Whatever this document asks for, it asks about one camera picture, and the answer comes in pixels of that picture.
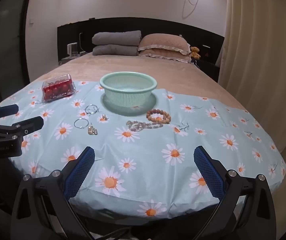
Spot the silver hoop earring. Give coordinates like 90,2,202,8
74,118,89,129
84,104,99,115

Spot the brown wooden bead bracelet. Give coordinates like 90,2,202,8
146,108,171,125

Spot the pink crystal bead bracelet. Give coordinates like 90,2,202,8
126,119,164,132

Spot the pearl earring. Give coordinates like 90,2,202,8
100,114,108,121

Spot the clear box of cherry tomatoes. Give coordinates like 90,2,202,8
42,74,76,103

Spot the daisy print blue cloth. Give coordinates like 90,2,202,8
0,81,286,223

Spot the beige bedspread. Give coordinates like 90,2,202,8
36,53,244,109

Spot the mint green plastic basket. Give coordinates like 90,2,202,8
100,72,158,116

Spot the white appliance on nightstand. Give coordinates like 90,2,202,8
67,42,78,57

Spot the dark glass door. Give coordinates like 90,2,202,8
0,0,30,102

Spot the black headboard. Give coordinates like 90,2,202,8
57,17,224,82

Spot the lower grey folded blanket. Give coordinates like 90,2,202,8
92,44,139,56

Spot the grey folded blanket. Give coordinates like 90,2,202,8
92,44,139,56
92,30,141,46

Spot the brown teddy bear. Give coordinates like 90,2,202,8
190,47,200,61

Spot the beige curtain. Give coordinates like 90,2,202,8
218,0,286,150

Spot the lower beige ruffled pillow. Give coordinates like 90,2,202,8
139,48,191,63

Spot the beige ruffled pillow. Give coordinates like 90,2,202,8
138,34,191,55
139,48,191,63

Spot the upper beige ruffled pillow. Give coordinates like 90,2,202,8
138,34,191,55

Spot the upper grey folded blanket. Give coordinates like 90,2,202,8
92,30,141,46

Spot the white cable on wall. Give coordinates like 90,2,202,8
181,0,203,20

